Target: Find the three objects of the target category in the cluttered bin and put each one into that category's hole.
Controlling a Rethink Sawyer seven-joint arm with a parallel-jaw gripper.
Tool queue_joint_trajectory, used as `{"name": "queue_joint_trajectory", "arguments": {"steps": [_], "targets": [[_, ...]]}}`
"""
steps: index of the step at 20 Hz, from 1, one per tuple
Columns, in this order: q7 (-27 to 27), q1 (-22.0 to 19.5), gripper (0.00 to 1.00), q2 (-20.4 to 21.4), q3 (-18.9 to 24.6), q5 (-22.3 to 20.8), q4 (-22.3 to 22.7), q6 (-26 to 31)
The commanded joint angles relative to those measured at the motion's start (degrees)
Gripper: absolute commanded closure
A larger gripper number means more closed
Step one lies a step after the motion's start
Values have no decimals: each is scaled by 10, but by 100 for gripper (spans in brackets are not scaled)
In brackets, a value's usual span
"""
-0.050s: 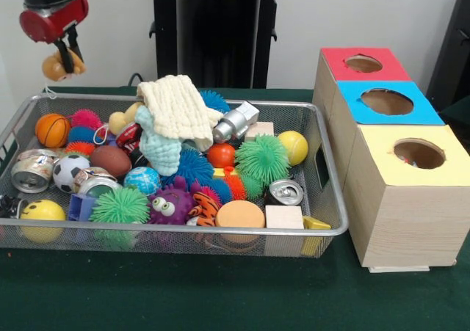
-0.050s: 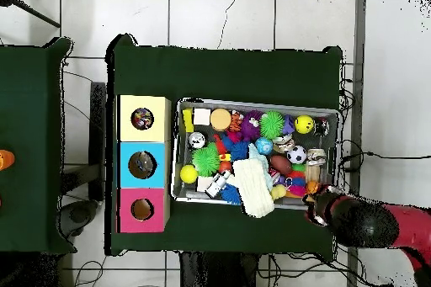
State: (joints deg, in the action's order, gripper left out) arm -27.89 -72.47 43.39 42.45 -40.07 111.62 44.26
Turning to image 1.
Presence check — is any yellow smiley ball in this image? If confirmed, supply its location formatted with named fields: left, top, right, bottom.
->
left=20, top=200, right=68, bottom=244

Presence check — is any black cable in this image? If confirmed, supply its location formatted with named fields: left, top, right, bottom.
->
left=128, top=72, right=148, bottom=88

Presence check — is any purple spiky ball with eyes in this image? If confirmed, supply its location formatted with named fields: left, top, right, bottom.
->
left=148, top=181, right=195, bottom=225

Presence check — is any black chair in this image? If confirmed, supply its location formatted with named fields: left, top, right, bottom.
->
left=426, top=0, right=470, bottom=113

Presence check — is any mint green knitted cloth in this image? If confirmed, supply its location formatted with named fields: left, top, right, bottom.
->
left=135, top=107, right=183, bottom=176

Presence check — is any cream knitted cloth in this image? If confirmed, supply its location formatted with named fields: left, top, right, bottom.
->
left=137, top=75, right=223, bottom=152

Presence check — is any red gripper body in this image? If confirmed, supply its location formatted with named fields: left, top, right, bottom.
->
left=19, top=0, right=90, bottom=45

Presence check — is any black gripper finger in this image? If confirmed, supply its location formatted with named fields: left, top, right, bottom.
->
left=68, top=26, right=85, bottom=62
left=55, top=40, right=75, bottom=74

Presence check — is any wooden box with three holes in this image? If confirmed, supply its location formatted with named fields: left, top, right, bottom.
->
left=312, top=47, right=470, bottom=273

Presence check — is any brown plush toy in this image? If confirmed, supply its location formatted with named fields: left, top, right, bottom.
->
left=41, top=48, right=87, bottom=82

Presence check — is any green spiky ball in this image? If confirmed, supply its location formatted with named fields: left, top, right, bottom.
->
left=90, top=188, right=151, bottom=245
left=235, top=134, right=292, bottom=187

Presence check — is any small orange basketball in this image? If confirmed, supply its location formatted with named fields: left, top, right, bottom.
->
left=35, top=113, right=72, bottom=148

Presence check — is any plain yellow ball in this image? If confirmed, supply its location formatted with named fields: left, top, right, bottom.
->
left=276, top=131, right=309, bottom=166

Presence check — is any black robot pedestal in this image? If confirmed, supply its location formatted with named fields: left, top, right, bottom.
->
left=142, top=0, right=296, bottom=90

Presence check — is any clear mesh bin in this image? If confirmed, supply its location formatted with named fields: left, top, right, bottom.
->
left=0, top=92, right=349, bottom=258

